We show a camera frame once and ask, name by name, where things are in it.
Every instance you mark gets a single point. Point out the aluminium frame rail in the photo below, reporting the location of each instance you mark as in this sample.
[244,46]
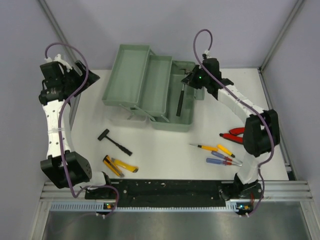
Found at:
[275,191]

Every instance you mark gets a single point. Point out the blue screwdriver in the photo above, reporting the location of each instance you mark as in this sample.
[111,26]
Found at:
[220,155]
[222,162]

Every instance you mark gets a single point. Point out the green toolbox with clear lid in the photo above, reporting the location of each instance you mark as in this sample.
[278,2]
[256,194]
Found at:
[144,86]

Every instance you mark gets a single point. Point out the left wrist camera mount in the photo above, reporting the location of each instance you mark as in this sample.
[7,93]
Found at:
[59,58]

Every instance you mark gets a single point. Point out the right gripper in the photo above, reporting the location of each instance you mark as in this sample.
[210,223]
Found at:
[191,77]

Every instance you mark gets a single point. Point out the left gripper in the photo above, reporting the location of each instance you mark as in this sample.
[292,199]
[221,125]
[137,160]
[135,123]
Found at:
[81,68]

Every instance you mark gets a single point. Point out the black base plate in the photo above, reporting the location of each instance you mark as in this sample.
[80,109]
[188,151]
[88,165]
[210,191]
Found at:
[160,193]

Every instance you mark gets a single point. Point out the red handled pliers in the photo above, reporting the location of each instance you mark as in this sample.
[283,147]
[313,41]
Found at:
[234,135]

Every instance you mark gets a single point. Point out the orange handled screwdriver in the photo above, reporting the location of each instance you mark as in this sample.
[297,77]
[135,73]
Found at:
[205,147]

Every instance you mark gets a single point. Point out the small black handled hammer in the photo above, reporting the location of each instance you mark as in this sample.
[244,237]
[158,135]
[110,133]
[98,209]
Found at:
[181,99]

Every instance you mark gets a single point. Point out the yellow black utility knife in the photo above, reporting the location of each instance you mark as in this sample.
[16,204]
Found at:
[112,166]

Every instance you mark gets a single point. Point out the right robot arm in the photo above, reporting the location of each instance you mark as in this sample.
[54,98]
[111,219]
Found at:
[261,127]

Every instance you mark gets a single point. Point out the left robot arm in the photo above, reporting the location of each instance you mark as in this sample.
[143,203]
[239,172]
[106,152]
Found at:
[63,165]

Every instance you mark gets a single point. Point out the black rubber mallet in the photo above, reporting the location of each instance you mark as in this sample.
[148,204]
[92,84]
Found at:
[104,135]

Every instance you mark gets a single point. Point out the yellow handled screwdriver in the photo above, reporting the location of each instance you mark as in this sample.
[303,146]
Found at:
[225,150]

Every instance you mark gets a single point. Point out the blue screwdriver lower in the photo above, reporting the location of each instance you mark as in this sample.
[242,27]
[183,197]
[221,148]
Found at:
[222,162]

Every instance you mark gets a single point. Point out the blue screwdriver upper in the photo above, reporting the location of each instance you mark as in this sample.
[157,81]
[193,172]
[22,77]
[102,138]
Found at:
[220,155]

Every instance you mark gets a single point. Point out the white cable duct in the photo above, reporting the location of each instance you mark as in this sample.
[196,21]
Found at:
[61,206]

